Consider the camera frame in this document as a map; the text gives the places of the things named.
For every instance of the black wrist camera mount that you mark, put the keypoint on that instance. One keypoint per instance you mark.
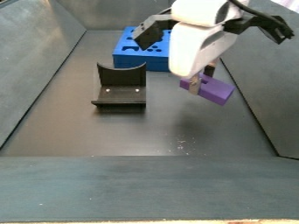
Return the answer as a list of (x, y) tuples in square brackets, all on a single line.
[(150, 31)]

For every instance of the purple double-square block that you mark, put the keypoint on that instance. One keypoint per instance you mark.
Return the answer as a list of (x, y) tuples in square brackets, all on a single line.
[(214, 90)]

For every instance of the blue foam shape board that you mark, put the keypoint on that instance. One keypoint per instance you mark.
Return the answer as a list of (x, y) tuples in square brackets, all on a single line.
[(128, 55)]

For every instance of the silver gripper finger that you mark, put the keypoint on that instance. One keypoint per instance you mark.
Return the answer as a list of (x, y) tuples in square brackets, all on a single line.
[(195, 84), (210, 68)]

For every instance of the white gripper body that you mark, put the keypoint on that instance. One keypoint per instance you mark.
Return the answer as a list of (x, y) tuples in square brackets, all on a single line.
[(198, 38)]

